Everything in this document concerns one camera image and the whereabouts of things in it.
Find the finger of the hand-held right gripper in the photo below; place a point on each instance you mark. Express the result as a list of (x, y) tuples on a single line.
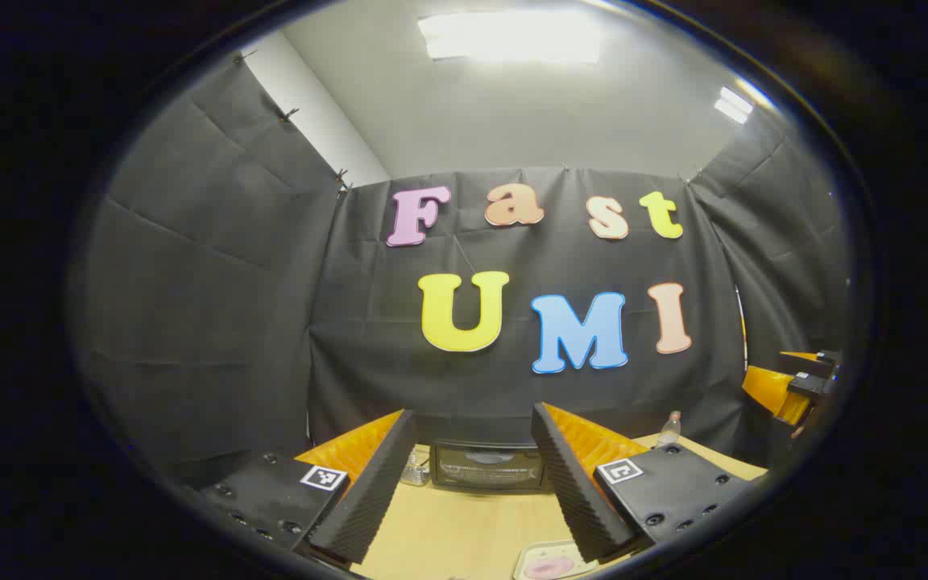
[(822, 360), (770, 391)]

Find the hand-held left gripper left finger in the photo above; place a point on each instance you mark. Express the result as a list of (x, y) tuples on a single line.
[(367, 499)]

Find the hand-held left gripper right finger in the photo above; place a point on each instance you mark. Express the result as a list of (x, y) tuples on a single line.
[(577, 491)]

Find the white cherry print plate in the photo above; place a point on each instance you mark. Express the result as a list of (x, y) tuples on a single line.
[(536, 552)]

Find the pink ham slice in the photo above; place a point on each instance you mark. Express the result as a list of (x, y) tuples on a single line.
[(546, 569)]

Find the black electric oven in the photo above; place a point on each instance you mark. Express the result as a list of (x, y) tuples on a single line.
[(488, 467)]

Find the clear ribbed glass cup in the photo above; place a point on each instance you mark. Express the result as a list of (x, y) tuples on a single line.
[(416, 469)]

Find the clear plastic water bottle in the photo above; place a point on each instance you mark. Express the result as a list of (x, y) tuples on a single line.
[(669, 431)]

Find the black backdrop cloth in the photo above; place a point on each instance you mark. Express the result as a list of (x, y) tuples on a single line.
[(230, 282)]

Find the small ceiling light panel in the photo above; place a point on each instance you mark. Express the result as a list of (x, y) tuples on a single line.
[(734, 105)]

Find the large ceiling light panel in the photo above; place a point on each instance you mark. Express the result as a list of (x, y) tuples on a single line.
[(512, 36)]

